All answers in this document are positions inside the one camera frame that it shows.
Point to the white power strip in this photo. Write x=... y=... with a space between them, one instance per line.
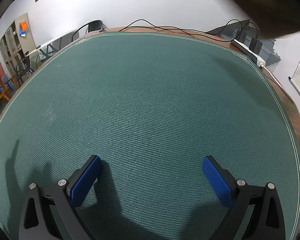
x=250 y=53

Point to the orange box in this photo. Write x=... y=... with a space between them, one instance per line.
x=23 y=25

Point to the grey glass-door cabinet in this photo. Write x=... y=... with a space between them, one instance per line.
x=8 y=47

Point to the glass top table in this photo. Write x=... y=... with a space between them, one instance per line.
x=62 y=40

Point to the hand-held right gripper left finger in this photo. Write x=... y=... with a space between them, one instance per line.
x=86 y=180

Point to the black metal chair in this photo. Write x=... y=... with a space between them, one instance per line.
x=23 y=66
x=95 y=25

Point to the blue box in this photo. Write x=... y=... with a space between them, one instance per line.
x=22 y=32

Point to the grey box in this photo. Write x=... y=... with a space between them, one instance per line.
x=270 y=52

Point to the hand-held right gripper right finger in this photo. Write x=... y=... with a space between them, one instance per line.
x=218 y=182

